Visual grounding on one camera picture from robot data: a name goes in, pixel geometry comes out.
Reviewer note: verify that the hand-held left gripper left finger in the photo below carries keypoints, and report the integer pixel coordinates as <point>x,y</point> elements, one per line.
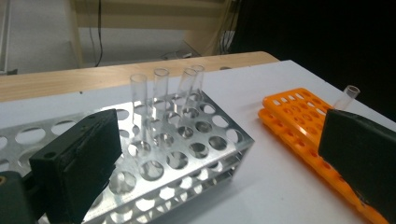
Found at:
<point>77,161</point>

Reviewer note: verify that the silver metal test tube rack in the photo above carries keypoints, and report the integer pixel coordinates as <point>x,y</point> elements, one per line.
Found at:
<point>186,146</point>

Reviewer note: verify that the wooden table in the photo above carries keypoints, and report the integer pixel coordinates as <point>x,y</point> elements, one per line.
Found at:
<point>93,77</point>

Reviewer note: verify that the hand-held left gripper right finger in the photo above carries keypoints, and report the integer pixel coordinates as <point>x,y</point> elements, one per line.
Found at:
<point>364,155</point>

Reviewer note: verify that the beige wooden furniture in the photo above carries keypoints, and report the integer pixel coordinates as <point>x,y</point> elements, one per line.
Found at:
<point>149,12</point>

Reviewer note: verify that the clear glass test tube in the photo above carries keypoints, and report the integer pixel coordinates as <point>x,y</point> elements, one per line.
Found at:
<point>161,84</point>
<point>138,90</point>
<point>187,82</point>
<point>199,74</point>
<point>347,97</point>

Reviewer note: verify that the white table board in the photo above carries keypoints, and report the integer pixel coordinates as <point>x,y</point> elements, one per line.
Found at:
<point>264,186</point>

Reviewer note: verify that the orange plastic test tube rack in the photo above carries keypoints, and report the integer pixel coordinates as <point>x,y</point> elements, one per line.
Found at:
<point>268,103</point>

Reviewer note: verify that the black curtain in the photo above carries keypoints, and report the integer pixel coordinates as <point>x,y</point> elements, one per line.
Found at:
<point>311,37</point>

